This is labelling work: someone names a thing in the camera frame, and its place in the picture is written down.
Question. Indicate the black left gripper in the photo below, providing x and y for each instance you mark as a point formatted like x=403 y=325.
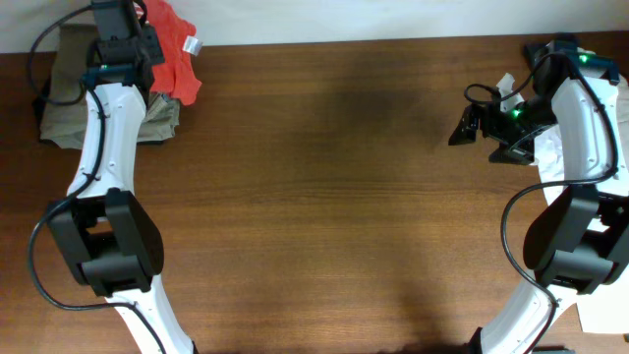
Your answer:
x=147 y=42

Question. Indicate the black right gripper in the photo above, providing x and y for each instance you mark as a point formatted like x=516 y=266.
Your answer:
x=520 y=153

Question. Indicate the orange polo shirt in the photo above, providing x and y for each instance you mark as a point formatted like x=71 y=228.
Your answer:
x=175 y=76

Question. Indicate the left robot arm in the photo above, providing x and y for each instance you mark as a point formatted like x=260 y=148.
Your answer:
x=107 y=240

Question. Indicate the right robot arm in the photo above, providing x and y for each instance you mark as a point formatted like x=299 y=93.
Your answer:
x=532 y=309

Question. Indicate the folded olive green trousers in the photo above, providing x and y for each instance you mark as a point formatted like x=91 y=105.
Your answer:
x=65 y=126

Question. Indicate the black garment under white shirt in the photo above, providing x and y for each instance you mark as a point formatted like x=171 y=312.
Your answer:
x=533 y=52

